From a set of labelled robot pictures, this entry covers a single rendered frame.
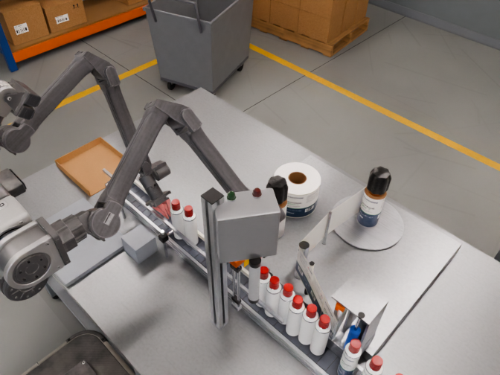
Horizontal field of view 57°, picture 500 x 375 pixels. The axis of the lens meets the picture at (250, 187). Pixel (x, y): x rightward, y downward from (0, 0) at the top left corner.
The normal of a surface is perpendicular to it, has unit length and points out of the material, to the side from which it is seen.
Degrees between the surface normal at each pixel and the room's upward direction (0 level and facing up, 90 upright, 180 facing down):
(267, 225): 90
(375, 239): 0
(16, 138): 70
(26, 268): 90
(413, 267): 0
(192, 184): 0
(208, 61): 94
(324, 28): 90
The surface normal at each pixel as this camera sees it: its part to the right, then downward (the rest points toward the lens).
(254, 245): 0.19, 0.69
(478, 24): -0.70, 0.50
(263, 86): 0.01, -0.71
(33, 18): 0.69, 0.52
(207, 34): -0.43, 0.68
